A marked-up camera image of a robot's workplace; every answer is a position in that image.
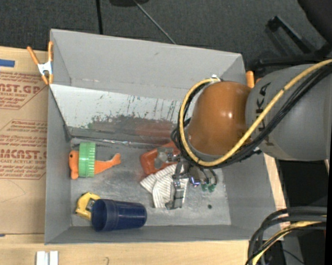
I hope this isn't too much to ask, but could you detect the yellow tape measure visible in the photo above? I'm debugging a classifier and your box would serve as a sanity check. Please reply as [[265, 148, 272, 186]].
[[74, 191, 102, 220]]

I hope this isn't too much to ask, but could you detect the orange plastic tool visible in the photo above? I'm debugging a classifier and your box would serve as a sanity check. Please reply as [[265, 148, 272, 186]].
[[139, 140, 183, 178]]

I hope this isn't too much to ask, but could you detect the dark blue plastic cup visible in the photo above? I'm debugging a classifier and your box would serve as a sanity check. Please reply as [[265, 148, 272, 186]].
[[89, 198, 149, 235]]

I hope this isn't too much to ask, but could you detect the white striped cloth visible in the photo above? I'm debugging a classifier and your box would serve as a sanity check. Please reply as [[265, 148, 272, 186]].
[[138, 165, 191, 211]]

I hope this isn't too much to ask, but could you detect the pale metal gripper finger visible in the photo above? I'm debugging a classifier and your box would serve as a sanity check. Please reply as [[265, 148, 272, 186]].
[[165, 179, 181, 211], [177, 178, 191, 209]]

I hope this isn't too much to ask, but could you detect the orange toy fish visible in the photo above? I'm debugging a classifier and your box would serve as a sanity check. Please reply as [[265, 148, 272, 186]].
[[67, 150, 122, 183]]

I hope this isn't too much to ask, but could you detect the grey metal bin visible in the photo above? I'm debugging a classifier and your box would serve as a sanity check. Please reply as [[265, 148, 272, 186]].
[[37, 29, 294, 259]]

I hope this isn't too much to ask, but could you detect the brown cardboard board red print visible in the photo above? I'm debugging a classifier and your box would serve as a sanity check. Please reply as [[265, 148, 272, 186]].
[[0, 45, 57, 239]]

